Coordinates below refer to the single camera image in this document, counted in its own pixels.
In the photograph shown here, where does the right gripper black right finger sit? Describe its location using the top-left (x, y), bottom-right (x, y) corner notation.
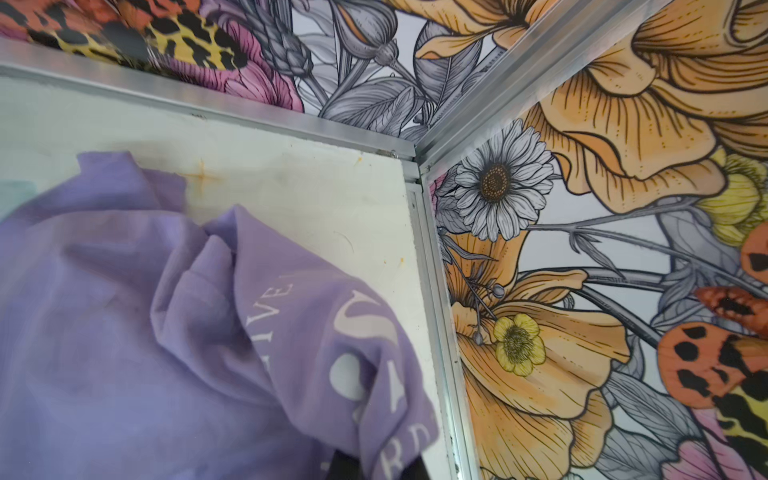
top-left (400, 456), bottom-right (430, 480)

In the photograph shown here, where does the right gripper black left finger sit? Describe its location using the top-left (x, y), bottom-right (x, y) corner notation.
top-left (326, 451), bottom-right (360, 480)

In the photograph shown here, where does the purple printed cloth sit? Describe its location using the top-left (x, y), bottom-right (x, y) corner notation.
top-left (1, 152), bottom-right (439, 479)

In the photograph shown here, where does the aluminium corner post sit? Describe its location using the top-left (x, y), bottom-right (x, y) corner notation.
top-left (415, 1), bottom-right (667, 183)

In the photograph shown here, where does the aluminium table edge rail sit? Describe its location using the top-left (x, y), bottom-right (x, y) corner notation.
top-left (1, 38), bottom-right (416, 161)

